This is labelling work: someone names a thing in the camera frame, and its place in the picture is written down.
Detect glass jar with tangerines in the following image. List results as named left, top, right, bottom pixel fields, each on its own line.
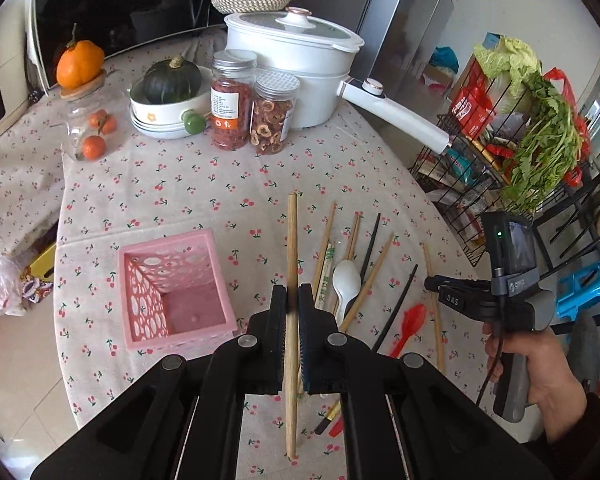
left=60, top=70, right=126, bottom=162

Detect leafy green vegetables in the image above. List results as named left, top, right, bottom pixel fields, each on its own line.
left=501, top=68, right=583, bottom=214

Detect black microwave oven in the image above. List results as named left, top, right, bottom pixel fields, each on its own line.
left=31, top=0, right=221, bottom=89

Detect wooden chopstick far right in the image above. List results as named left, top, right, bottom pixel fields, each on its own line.
left=422, top=243, right=446, bottom=375

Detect red plastic spoon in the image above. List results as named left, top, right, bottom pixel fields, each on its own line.
left=314, top=304, right=427, bottom=438

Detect napa cabbage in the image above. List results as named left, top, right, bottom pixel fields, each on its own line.
left=474, top=36, right=541, bottom=115

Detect cherry print tablecloth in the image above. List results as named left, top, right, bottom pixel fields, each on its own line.
left=0, top=27, right=496, bottom=480

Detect dark green pumpkin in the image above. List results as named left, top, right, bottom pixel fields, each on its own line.
left=143, top=55, right=202, bottom=104

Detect black wire rack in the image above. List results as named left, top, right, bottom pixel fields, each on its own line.
left=408, top=56, right=600, bottom=281

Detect long wooden chopstick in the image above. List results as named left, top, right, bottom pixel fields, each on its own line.
left=283, top=193, right=299, bottom=460

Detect stainless refrigerator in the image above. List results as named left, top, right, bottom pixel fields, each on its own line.
left=292, top=0, right=457, bottom=112

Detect wooden chopstick pair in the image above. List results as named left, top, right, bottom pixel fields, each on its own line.
left=312, top=200, right=361, bottom=304

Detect red snack bag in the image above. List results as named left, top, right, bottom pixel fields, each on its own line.
left=450, top=55, right=495, bottom=140

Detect jar of dried slices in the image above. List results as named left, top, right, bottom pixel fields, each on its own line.
left=250, top=70, right=300, bottom=155

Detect black chopstick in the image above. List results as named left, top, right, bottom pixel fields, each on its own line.
left=372, top=263, right=418, bottom=352
left=314, top=214, right=380, bottom=434

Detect white electric pot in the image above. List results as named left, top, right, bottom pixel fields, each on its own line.
left=224, top=6, right=450, bottom=154

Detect person right hand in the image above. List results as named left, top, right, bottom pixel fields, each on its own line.
left=502, top=328, right=588, bottom=443

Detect white plastic spoon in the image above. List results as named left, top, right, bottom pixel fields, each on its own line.
left=332, top=260, right=362, bottom=325

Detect blue plastic stool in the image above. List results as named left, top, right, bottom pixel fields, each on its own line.
left=556, top=261, right=600, bottom=321

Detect white bowl green handle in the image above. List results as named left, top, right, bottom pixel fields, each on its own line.
left=129, top=66, right=212, bottom=140

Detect pink plastic basket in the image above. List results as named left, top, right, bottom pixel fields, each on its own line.
left=118, top=229, right=237, bottom=351

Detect orange fruit on jar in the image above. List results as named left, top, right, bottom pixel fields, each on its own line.
left=56, top=25, right=105, bottom=90

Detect wrapped disposable chopsticks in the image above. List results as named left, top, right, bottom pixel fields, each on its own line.
left=314, top=242, right=335, bottom=310

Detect jar of red goji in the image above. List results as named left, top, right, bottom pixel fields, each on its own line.
left=210, top=49, right=258, bottom=151

